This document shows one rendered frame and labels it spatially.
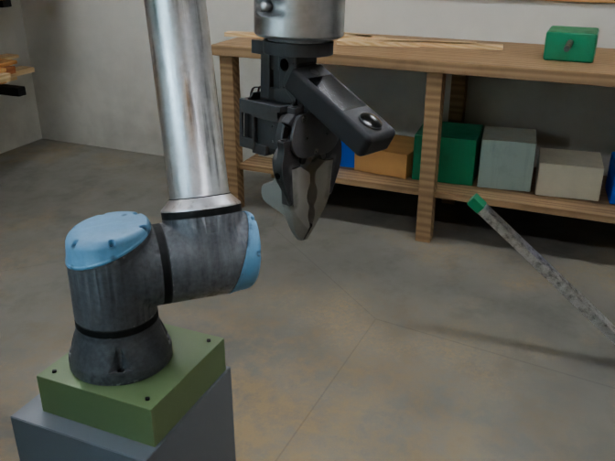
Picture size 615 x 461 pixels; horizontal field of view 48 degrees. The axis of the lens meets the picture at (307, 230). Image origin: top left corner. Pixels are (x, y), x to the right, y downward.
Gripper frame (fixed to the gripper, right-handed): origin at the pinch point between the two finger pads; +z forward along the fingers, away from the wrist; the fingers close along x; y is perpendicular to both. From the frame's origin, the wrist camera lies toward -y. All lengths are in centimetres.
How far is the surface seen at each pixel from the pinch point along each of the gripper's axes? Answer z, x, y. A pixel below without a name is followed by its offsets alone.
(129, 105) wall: 63, -192, 338
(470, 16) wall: -4, -263, 139
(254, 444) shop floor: 104, -60, 74
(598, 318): 81, -167, 20
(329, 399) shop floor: 102, -90, 72
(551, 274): 69, -160, 36
